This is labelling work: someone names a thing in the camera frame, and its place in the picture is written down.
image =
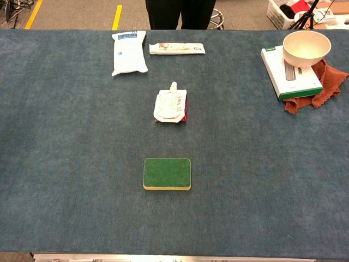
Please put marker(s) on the white spouted refill pouch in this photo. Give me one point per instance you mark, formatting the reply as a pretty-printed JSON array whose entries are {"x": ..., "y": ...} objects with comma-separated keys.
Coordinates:
[{"x": 170, "y": 105}]

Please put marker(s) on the green and yellow sponge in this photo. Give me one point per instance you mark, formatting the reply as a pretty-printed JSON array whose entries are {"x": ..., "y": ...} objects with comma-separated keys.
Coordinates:
[{"x": 167, "y": 173}]

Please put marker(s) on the white toothpaste tube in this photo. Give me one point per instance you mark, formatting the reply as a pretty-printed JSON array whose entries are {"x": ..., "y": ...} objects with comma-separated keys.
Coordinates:
[{"x": 177, "y": 48}]

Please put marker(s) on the white soft tissue pack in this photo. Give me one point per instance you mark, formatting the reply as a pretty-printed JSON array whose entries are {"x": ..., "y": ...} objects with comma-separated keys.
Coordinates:
[{"x": 128, "y": 54}]

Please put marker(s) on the blue-grey table cloth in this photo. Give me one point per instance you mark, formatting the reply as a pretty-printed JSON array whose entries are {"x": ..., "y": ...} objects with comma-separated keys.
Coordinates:
[{"x": 81, "y": 136}]

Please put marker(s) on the person in black trousers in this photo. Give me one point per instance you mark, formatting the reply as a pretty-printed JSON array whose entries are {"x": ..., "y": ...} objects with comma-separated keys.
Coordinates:
[{"x": 169, "y": 13}]

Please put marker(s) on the chrome stool base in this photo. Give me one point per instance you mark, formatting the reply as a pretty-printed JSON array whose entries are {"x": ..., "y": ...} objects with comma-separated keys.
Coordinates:
[{"x": 216, "y": 19}]

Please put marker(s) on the white and green box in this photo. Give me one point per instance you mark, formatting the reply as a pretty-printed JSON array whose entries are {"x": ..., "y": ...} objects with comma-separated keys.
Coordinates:
[{"x": 297, "y": 82}]

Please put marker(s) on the cream bowl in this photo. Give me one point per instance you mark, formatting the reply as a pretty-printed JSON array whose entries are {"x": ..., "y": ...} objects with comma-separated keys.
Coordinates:
[{"x": 305, "y": 49}]

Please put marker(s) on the white plastic basket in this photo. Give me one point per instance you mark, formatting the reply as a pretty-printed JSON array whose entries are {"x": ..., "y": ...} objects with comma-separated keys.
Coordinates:
[{"x": 280, "y": 15}]

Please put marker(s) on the rust orange cloth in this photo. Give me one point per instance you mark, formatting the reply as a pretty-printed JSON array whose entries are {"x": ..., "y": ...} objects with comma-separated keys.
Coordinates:
[{"x": 331, "y": 82}]

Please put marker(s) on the black tripod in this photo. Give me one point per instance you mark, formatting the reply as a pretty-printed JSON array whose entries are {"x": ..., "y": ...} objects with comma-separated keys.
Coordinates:
[{"x": 305, "y": 16}]

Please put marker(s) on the silver metal table rail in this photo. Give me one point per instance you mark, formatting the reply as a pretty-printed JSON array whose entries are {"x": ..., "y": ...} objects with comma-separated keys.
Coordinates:
[{"x": 163, "y": 258}]

